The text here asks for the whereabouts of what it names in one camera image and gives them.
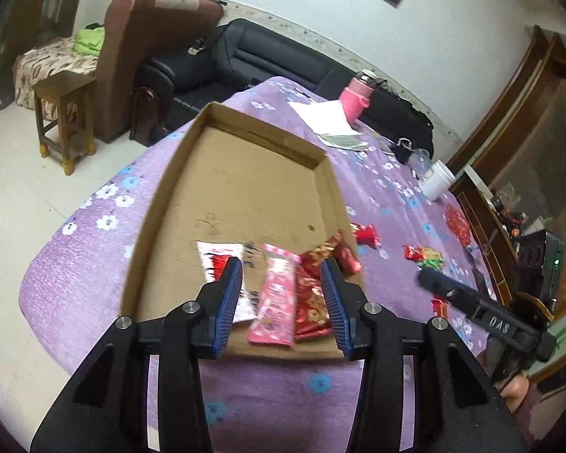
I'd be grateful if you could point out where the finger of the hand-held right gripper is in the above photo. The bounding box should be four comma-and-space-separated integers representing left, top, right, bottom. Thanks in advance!
417, 268, 483, 322

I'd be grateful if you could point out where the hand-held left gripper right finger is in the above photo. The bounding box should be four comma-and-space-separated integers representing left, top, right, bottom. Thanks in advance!
319, 258, 529, 453

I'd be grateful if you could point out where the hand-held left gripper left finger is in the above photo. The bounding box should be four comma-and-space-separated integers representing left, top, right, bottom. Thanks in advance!
29, 257, 243, 453

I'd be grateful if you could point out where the red gold snack packet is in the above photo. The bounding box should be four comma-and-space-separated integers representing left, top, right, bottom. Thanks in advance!
292, 245, 335, 341

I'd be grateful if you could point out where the green snack packet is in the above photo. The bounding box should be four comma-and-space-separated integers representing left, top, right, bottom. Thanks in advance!
417, 248, 446, 270

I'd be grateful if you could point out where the white red snack packet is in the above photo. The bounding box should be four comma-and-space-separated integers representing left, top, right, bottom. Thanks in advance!
195, 240, 255, 324

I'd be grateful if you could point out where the red brown candy wrapper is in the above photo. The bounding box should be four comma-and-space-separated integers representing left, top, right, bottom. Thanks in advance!
328, 230, 361, 274

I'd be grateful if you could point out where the pink snack packet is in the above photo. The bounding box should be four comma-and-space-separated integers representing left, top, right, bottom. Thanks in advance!
248, 243, 301, 346

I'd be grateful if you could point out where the small red snack packet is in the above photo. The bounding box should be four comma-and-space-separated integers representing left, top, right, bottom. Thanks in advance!
349, 223, 378, 248

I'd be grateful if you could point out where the shallow cardboard box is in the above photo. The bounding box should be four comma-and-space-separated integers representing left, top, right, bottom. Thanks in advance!
118, 101, 364, 362

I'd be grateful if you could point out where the person's right forearm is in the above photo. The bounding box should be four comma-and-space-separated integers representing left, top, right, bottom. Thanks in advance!
507, 380, 555, 453

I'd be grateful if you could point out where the person's right hand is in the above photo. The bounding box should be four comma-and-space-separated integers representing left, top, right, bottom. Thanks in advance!
499, 376, 532, 414

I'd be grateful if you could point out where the red patterned pouch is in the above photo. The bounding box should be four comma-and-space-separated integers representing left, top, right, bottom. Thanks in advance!
443, 204, 475, 246

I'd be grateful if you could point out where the white cup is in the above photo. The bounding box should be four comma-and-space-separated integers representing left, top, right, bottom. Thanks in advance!
420, 160, 456, 201

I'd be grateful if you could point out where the clear glass jar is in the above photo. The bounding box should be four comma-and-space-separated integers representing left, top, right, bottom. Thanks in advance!
408, 148, 430, 180

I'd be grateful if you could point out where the purple floral tablecloth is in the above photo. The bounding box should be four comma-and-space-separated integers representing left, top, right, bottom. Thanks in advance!
19, 75, 505, 453

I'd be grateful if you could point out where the black key pouch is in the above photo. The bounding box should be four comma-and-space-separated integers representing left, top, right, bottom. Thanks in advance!
391, 138, 415, 166

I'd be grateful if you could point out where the grey green booklet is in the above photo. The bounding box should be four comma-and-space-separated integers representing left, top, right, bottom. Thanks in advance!
317, 132, 366, 152

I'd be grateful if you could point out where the white paper sheet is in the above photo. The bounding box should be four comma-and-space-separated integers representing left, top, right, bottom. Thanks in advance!
288, 99, 359, 137

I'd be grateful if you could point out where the black bag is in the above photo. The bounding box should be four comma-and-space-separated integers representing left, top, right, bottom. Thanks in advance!
365, 86, 435, 159

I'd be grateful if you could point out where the wooden cabinet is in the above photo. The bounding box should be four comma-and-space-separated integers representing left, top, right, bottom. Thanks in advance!
446, 26, 566, 388

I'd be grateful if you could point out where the dark brown bag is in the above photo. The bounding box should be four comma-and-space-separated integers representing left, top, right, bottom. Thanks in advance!
129, 85, 171, 148

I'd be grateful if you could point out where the pink bottle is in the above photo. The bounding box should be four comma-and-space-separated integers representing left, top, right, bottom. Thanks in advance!
338, 70, 383, 123

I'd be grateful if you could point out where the black leather sofa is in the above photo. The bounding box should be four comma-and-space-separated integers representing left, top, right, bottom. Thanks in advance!
139, 18, 373, 121

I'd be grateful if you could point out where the wooden stool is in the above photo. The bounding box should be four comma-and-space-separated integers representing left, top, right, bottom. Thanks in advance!
32, 73, 100, 176

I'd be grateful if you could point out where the brown armchair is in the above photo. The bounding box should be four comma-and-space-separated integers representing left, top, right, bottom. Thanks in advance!
94, 0, 225, 142

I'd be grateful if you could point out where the green cloth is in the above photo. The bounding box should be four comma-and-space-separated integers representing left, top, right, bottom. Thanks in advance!
72, 26, 107, 57

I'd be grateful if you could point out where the floral seat cushion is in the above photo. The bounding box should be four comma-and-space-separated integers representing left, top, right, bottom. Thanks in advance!
12, 35, 105, 109

